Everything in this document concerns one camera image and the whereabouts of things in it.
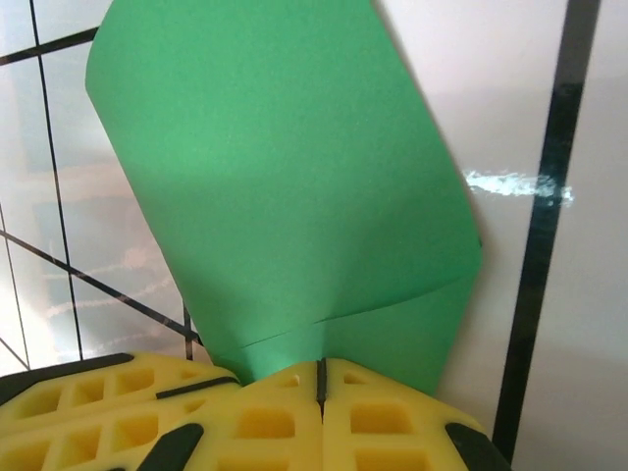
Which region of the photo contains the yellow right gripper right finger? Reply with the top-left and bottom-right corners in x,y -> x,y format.
321,356 -> 514,471

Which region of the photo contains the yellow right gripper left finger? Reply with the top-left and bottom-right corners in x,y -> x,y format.
139,357 -> 326,471

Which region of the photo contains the green square paper sheet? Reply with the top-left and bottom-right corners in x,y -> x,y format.
83,0 -> 485,398

